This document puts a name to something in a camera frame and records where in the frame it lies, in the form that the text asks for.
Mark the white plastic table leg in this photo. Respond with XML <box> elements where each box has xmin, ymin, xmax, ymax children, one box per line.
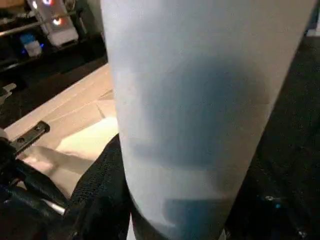
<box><xmin>99</xmin><ymin>0</ymin><xmax>311</xmax><ymax>240</ymax></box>

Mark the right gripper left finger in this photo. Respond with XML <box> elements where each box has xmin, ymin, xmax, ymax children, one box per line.
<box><xmin>53</xmin><ymin>134</ymin><xmax>133</xmax><ymax>240</ymax></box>

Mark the blue and white box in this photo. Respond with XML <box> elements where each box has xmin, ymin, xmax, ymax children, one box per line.
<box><xmin>19</xmin><ymin>33</ymin><xmax>43</xmax><ymax>57</ymax></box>

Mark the white device with lights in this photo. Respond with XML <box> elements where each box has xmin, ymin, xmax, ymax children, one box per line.
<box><xmin>25</xmin><ymin>0</ymin><xmax>80</xmax><ymax>48</ymax></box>

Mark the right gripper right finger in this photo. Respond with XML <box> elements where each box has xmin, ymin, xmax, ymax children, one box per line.
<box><xmin>223</xmin><ymin>153</ymin><xmax>320</xmax><ymax>240</ymax></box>

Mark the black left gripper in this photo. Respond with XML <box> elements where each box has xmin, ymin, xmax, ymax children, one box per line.
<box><xmin>0</xmin><ymin>121</ymin><xmax>67</xmax><ymax>216</ymax></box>

